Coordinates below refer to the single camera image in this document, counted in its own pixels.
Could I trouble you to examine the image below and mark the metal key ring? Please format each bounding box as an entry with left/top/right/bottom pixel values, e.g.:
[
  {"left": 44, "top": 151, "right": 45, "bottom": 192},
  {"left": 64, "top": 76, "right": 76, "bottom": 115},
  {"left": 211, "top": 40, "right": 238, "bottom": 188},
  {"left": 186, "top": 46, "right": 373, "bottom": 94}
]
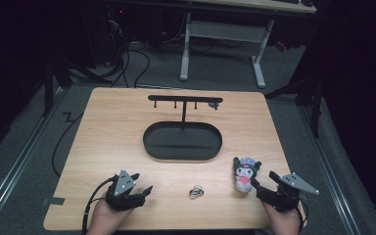
[{"left": 188, "top": 184, "right": 206, "bottom": 200}]

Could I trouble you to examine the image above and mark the person's right hand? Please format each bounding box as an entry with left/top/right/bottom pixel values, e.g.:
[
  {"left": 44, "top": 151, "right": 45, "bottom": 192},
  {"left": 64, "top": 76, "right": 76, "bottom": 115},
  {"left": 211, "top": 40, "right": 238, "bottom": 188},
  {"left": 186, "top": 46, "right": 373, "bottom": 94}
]
[{"left": 261, "top": 201, "right": 304, "bottom": 235}]

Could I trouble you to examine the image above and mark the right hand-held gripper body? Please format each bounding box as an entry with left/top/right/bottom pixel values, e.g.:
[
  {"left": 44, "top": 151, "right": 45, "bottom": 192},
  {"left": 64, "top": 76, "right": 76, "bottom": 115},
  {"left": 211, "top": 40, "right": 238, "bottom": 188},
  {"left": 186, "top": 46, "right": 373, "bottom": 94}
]
[{"left": 256, "top": 172, "right": 320, "bottom": 212}]

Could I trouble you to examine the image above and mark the metal floor rail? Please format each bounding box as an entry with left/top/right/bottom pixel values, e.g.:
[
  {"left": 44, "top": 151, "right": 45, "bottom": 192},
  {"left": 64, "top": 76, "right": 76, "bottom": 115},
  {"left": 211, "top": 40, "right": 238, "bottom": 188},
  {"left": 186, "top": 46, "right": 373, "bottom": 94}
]
[
  {"left": 298, "top": 106, "right": 362, "bottom": 235},
  {"left": 0, "top": 87, "right": 64, "bottom": 229}
]

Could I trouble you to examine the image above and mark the grey tape strip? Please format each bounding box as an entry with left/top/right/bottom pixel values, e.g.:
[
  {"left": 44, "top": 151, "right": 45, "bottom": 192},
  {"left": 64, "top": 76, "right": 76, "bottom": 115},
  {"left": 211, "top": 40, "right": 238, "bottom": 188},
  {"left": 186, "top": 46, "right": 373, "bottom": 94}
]
[{"left": 41, "top": 196, "right": 66, "bottom": 207}]

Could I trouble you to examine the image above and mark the black floor cable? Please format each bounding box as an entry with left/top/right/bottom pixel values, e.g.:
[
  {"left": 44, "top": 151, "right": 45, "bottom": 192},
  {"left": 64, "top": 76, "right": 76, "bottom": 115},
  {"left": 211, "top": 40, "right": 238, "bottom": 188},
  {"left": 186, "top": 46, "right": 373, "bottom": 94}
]
[{"left": 51, "top": 112, "right": 84, "bottom": 178}]

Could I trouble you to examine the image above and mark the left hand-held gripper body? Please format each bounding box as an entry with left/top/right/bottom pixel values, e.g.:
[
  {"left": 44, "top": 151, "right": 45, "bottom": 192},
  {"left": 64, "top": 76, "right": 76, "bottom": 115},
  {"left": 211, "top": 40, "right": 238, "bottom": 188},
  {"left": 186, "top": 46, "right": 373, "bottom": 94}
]
[{"left": 104, "top": 168, "right": 145, "bottom": 212}]

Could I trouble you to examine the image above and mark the person's left hand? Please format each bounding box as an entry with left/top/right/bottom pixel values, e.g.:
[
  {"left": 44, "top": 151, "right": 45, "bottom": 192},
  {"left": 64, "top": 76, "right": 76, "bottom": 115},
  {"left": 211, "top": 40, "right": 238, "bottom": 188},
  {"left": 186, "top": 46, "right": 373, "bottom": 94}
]
[{"left": 86, "top": 196, "right": 134, "bottom": 235}]

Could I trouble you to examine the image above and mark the bundle of black cables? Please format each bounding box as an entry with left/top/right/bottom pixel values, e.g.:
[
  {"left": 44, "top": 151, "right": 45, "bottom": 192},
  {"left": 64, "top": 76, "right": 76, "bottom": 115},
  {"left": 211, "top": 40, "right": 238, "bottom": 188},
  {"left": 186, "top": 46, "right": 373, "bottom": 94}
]
[{"left": 106, "top": 8, "right": 152, "bottom": 89}]

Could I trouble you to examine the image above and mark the black and pink plush keychain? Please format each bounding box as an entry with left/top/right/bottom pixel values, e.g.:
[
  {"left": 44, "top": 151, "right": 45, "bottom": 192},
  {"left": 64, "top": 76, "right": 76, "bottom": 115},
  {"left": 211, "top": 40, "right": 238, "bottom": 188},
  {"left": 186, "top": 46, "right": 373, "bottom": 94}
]
[{"left": 232, "top": 157, "right": 262, "bottom": 194}]

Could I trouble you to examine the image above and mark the white-framed desk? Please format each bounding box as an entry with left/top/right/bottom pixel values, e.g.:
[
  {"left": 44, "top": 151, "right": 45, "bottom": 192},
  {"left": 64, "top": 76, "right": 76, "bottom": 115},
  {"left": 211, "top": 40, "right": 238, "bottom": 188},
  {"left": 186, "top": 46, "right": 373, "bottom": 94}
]
[{"left": 179, "top": 0, "right": 317, "bottom": 89}]

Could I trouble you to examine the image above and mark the black metal stand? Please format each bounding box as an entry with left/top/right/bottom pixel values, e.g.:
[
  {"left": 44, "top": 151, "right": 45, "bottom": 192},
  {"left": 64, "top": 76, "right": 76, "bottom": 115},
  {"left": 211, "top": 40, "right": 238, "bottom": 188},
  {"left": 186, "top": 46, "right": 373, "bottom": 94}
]
[
  {"left": 41, "top": 48, "right": 114, "bottom": 118},
  {"left": 264, "top": 72, "right": 328, "bottom": 139}
]

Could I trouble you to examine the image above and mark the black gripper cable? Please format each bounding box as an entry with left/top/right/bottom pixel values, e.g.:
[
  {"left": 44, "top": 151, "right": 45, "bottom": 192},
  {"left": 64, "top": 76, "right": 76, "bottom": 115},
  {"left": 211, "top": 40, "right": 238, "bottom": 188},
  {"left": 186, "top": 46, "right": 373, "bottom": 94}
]
[
  {"left": 81, "top": 175, "right": 119, "bottom": 235},
  {"left": 295, "top": 198, "right": 309, "bottom": 231}
]

